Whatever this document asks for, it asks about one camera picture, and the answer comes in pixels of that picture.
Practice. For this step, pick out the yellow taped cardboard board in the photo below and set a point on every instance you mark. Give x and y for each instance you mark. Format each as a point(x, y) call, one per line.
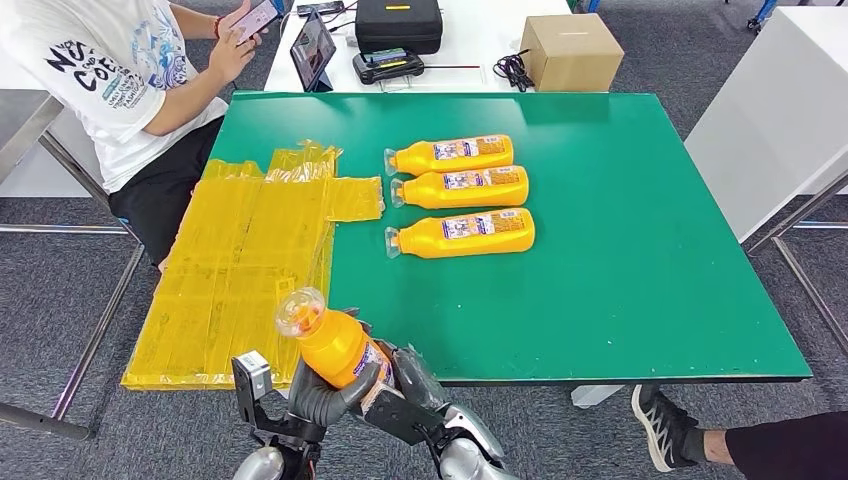
point(232, 278)

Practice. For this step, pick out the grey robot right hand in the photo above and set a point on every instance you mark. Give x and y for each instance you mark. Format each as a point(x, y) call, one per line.
point(417, 378)

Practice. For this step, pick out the white table steel legs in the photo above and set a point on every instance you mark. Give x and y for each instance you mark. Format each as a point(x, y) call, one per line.
point(775, 119)

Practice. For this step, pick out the white table foot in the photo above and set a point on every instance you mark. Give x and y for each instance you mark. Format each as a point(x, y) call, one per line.
point(588, 396)

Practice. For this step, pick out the person's right forearm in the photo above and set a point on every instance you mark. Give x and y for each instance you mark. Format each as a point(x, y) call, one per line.
point(185, 99)

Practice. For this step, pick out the black carrying case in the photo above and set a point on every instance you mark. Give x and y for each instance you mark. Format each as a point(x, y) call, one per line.
point(397, 26)

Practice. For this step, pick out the pink smartphone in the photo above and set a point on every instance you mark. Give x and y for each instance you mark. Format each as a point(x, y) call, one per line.
point(255, 20)

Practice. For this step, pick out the person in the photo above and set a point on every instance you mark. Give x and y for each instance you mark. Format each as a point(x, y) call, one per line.
point(99, 79)
point(662, 430)

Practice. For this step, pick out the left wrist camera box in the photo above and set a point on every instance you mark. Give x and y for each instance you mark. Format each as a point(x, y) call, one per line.
point(252, 378)

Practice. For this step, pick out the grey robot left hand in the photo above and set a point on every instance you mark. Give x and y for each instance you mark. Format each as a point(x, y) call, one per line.
point(324, 407)

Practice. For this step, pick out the person's left forearm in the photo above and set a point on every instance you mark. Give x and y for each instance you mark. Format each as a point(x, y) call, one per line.
point(192, 20)

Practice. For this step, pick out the white desk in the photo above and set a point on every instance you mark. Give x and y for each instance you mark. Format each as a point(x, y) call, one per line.
point(477, 40)

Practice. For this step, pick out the black handheld controller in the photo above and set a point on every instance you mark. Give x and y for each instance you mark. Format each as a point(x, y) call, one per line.
point(387, 66)

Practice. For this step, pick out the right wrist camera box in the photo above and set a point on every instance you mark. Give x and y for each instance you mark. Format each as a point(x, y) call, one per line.
point(397, 417)

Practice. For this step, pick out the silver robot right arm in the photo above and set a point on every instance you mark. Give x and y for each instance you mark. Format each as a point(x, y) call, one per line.
point(470, 457)

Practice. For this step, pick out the orange detergent bottle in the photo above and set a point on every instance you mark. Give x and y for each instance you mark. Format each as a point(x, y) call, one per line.
point(430, 192)
point(331, 344)
point(424, 238)
point(424, 159)

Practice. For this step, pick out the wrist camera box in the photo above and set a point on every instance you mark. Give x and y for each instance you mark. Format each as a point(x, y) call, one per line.
point(252, 378)
point(397, 417)

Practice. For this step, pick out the stainless steel bench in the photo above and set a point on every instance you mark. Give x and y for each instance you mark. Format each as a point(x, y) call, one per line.
point(26, 126)

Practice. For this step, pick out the blue steel cart frame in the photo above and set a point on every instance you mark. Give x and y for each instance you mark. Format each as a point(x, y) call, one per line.
point(766, 10)

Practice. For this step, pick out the brown cardboard box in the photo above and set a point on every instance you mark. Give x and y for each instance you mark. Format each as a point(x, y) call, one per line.
point(570, 56)

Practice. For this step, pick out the person's right hand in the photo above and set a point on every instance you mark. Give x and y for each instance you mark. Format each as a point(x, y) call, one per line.
point(232, 56)

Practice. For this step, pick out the black tablet on stand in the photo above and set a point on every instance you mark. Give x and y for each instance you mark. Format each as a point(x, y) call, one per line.
point(312, 50)

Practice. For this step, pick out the clear acrylic stand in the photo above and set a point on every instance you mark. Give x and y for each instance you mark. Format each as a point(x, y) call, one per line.
point(396, 85)

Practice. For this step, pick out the black smartphone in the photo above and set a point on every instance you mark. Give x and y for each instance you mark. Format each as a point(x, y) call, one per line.
point(320, 8)

